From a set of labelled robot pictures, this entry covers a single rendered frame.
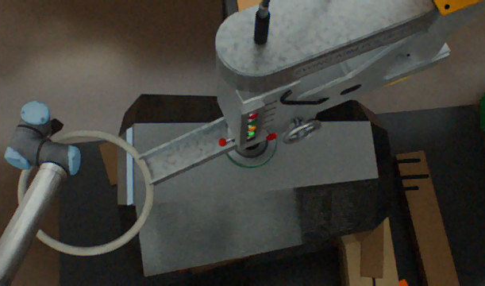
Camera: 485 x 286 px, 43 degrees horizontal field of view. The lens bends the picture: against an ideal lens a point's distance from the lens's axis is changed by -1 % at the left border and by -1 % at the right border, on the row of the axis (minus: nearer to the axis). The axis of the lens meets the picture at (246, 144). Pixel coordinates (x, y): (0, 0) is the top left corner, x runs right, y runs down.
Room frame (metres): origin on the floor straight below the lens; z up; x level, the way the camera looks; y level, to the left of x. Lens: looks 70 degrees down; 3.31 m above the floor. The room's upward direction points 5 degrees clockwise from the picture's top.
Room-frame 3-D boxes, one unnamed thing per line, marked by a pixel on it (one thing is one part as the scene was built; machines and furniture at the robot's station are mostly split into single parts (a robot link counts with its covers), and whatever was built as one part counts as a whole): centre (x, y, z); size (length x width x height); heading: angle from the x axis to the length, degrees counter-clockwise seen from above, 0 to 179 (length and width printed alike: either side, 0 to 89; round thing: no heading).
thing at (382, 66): (1.07, -0.37, 1.35); 0.74 x 0.23 x 0.49; 118
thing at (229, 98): (0.93, -0.08, 1.36); 0.36 x 0.22 x 0.45; 118
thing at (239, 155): (0.89, -0.01, 0.89); 0.21 x 0.21 x 0.01
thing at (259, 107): (0.76, -0.01, 1.41); 0.08 x 0.03 x 0.28; 118
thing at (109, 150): (1.02, 0.72, 0.02); 0.25 x 0.10 x 0.01; 25
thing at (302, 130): (0.84, -0.18, 1.24); 0.15 x 0.10 x 0.15; 118
